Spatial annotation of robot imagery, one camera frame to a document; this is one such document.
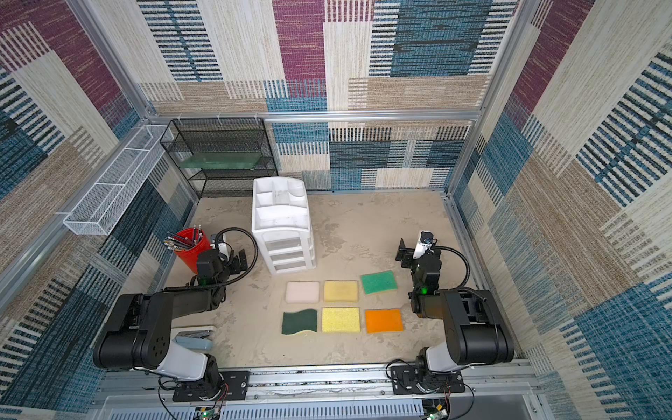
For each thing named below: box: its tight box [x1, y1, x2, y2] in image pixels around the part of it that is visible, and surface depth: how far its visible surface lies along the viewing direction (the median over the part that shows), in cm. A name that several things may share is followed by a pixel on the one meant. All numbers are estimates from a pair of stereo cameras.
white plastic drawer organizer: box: [252, 175, 317, 275], surface depth 88 cm
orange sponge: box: [364, 308, 404, 334], surface depth 87 cm
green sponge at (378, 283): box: [360, 270, 399, 296], surface depth 93 cm
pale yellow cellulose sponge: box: [322, 307, 361, 334], surface depth 86 cm
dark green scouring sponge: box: [281, 308, 318, 335], surface depth 85 cm
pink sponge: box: [285, 280, 320, 304], surface depth 92 cm
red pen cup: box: [173, 227, 212, 274], surface depth 89 cm
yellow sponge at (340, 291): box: [323, 280, 358, 303], surface depth 92 cm
